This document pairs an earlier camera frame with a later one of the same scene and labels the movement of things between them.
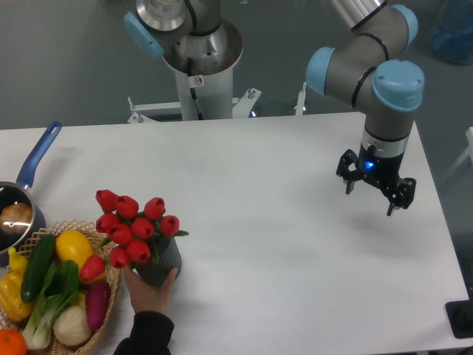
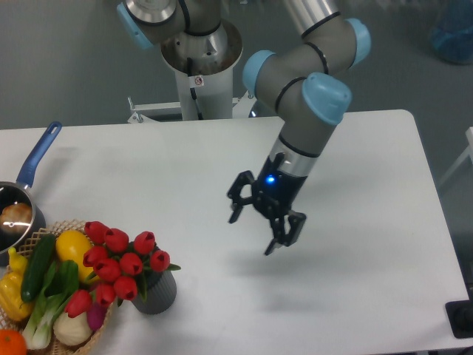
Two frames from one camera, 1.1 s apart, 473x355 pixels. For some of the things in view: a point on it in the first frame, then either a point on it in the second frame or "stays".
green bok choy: (61, 284) stays
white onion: (72, 326) stays
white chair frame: (468, 152) stays
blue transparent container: (452, 33) stays
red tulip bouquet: (131, 230) → (120, 267)
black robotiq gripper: (380, 168) → (274, 192)
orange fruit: (12, 342) stays
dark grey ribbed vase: (169, 258) → (160, 296)
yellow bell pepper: (11, 287) stays
